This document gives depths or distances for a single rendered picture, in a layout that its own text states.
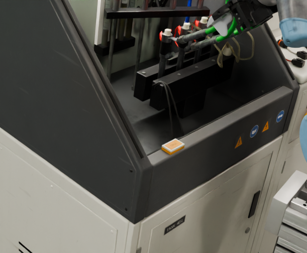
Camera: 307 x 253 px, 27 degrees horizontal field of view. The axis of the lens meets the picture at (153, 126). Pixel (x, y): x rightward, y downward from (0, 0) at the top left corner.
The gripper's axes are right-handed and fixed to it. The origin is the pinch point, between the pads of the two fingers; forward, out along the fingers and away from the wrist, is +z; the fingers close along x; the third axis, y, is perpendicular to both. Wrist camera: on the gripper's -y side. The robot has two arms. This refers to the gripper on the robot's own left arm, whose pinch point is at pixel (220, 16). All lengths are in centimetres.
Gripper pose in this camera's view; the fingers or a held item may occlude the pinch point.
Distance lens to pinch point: 160.6
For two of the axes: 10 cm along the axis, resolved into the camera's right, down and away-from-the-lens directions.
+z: -3.5, 2.2, 9.1
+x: 8.2, -4.0, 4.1
